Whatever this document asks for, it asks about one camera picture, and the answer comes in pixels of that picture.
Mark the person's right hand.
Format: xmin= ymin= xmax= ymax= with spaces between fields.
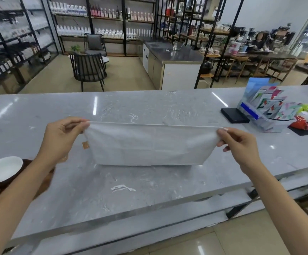
xmin=216 ymin=127 xmax=267 ymax=176

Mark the person's left hand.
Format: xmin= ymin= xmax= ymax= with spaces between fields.
xmin=35 ymin=117 xmax=91 ymax=169

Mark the white cloth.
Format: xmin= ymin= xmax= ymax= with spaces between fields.
xmin=83 ymin=121 xmax=228 ymax=166

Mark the person's right forearm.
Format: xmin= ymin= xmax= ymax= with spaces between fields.
xmin=238 ymin=164 xmax=308 ymax=255

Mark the person's left forearm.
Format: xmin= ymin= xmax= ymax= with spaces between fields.
xmin=0 ymin=155 xmax=57 ymax=255

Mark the flat black box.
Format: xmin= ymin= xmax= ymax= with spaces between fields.
xmin=220 ymin=107 xmax=250 ymax=124

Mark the clear box of colourful packets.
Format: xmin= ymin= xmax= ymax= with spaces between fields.
xmin=236 ymin=77 xmax=303 ymax=133

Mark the black slatted chair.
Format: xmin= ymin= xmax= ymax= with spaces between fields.
xmin=68 ymin=52 xmax=108 ymax=92

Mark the brown wooden tray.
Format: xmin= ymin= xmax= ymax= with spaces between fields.
xmin=0 ymin=159 xmax=56 ymax=209

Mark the wooden chair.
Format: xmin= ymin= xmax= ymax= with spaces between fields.
xmin=224 ymin=56 xmax=250 ymax=85
xmin=265 ymin=58 xmax=298 ymax=83

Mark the red cup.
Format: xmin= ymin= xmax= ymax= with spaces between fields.
xmin=291 ymin=116 xmax=308 ymax=131

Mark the grey armchair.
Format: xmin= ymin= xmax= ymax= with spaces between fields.
xmin=84 ymin=33 xmax=107 ymax=57

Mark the white plate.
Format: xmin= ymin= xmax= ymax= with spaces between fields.
xmin=0 ymin=156 xmax=24 ymax=185

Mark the long wooden table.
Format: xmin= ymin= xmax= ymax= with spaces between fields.
xmin=223 ymin=50 xmax=305 ymax=77

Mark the steel-topped counter cabinet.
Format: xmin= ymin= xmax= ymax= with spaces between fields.
xmin=142 ymin=40 xmax=205 ymax=91

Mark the black shelf of white bottles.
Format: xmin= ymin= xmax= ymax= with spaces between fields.
xmin=47 ymin=0 xmax=157 ymax=57

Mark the black shelf of dark bottles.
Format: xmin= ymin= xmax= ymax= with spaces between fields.
xmin=0 ymin=0 xmax=60 ymax=95

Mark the black shelf of tea ware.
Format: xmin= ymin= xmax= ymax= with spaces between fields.
xmin=157 ymin=0 xmax=246 ymax=89

